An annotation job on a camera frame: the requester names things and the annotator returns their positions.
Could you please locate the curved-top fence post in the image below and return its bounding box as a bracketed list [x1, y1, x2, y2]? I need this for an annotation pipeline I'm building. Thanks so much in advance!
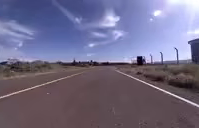
[159, 51, 164, 66]
[149, 53, 154, 65]
[173, 46, 180, 66]

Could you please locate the dry grass verge with bushes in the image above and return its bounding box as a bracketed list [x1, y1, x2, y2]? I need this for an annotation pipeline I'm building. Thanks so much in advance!
[0, 59, 88, 82]

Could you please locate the reddish grey asphalt road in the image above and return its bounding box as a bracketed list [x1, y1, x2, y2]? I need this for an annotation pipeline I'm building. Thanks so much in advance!
[0, 65, 199, 128]

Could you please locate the dark vehicle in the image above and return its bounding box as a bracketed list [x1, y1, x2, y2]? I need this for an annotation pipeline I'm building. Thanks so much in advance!
[136, 55, 147, 66]

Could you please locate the row of distant trees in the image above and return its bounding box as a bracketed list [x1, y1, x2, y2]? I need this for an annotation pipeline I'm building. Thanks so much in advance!
[55, 58, 131, 67]

